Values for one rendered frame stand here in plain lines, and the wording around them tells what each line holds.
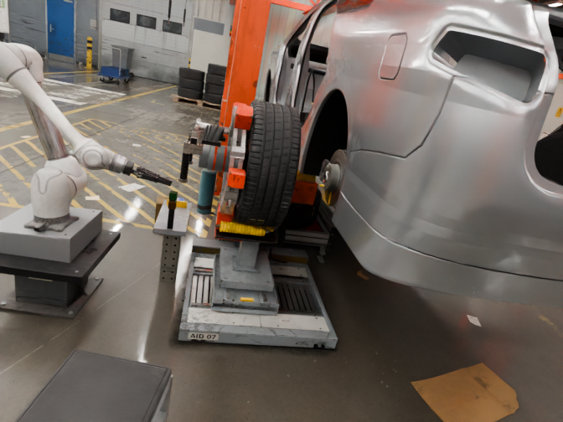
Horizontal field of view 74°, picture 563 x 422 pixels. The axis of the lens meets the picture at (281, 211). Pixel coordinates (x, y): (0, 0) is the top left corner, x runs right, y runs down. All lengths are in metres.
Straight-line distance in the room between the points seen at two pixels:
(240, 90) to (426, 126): 1.42
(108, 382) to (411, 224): 1.07
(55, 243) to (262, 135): 1.09
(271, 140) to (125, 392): 1.15
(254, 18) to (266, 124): 0.77
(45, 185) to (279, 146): 1.10
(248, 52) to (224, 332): 1.56
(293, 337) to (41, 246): 1.30
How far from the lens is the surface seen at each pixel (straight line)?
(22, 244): 2.14
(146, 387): 1.39
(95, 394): 1.39
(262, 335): 2.04
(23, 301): 2.35
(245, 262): 2.24
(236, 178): 1.71
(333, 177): 2.04
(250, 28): 2.38
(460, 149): 1.16
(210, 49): 13.02
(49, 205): 2.09
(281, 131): 1.81
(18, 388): 1.94
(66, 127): 1.91
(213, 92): 10.31
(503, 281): 1.41
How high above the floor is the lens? 1.36
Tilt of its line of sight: 21 degrees down
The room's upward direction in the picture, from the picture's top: 12 degrees clockwise
